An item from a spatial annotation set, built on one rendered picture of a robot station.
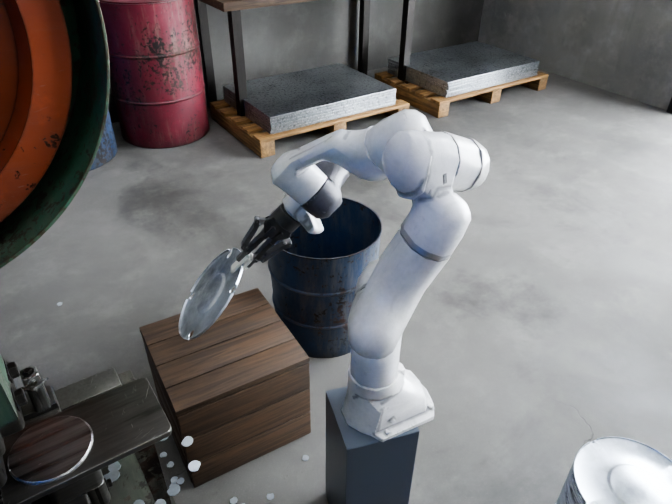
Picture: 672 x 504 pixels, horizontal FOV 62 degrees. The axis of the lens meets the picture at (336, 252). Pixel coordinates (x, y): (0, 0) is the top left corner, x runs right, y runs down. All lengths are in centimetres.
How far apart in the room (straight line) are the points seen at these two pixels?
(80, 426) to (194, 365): 70
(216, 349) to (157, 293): 87
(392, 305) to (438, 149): 30
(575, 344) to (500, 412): 50
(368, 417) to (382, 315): 34
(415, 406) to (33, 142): 96
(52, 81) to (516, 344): 184
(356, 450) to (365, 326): 39
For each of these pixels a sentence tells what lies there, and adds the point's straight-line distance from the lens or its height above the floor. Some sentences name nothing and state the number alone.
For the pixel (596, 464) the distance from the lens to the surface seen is 167.
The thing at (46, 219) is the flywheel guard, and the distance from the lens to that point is 114.
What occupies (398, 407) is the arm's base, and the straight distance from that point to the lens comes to 133.
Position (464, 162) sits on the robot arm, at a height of 111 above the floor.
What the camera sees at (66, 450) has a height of 78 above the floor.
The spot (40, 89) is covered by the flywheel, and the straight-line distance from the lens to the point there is 107.
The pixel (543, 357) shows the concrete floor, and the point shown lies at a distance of 230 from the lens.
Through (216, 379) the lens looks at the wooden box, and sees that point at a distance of 163.
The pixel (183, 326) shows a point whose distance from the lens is 166.
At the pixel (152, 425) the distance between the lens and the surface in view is 101.
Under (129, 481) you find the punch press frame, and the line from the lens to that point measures 112.
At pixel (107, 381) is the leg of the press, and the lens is 129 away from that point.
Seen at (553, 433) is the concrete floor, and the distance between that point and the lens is 207.
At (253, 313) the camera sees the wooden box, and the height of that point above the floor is 35.
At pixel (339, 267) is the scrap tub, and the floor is 44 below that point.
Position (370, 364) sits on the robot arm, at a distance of 122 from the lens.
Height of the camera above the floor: 154
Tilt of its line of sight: 35 degrees down
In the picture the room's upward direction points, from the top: 1 degrees clockwise
